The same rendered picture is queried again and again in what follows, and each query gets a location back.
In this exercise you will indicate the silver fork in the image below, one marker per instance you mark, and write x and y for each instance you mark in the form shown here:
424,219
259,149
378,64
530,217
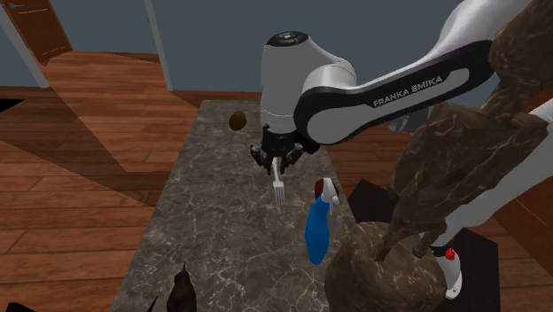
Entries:
278,183

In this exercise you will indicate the black robot stand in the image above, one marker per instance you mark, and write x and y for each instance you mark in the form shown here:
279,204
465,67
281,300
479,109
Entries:
475,281

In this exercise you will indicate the brown wooden door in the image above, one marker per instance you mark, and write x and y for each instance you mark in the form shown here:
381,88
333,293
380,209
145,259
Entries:
41,26

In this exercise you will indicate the blue spray bottle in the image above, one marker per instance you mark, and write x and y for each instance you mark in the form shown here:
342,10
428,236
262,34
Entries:
317,229

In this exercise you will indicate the brown oval fruit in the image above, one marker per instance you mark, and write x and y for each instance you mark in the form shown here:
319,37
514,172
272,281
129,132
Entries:
237,120

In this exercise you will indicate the dark brown pointed figure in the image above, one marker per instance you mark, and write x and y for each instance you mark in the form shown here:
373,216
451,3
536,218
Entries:
181,291

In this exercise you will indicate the brown potted plant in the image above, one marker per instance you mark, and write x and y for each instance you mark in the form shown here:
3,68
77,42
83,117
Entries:
453,155

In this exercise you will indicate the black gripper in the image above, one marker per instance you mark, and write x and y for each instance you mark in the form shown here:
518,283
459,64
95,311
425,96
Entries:
278,142

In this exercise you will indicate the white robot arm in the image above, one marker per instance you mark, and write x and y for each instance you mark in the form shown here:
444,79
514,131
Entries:
298,73

